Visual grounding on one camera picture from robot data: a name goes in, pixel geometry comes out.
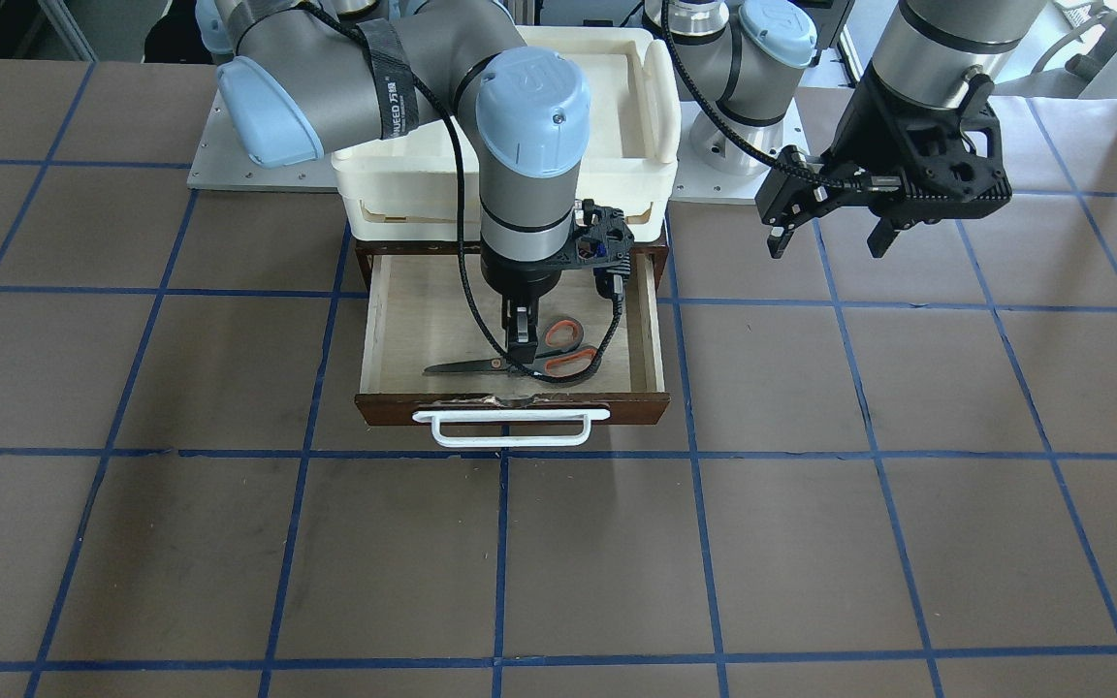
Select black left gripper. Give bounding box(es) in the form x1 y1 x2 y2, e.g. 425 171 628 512
756 74 1012 258

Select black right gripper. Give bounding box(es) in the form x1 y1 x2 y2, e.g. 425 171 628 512
479 247 562 364

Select orange grey handled scissors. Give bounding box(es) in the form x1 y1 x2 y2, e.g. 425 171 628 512
423 315 596 377

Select wooden drawer with white handle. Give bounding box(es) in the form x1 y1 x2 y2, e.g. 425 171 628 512
355 247 670 448

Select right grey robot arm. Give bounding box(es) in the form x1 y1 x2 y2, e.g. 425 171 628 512
195 1 590 369

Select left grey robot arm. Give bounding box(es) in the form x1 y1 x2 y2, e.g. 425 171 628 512
640 1 1042 258

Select white plastic tray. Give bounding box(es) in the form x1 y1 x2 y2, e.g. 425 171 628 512
332 26 682 243

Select brown paper table mat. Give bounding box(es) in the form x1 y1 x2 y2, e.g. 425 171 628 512
0 58 1117 698

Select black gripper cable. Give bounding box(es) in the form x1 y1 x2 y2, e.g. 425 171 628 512
306 0 627 386

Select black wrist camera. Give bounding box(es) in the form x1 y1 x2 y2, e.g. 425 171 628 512
573 199 634 302

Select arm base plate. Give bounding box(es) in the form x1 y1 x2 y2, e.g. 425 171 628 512
187 92 337 193
671 101 810 205

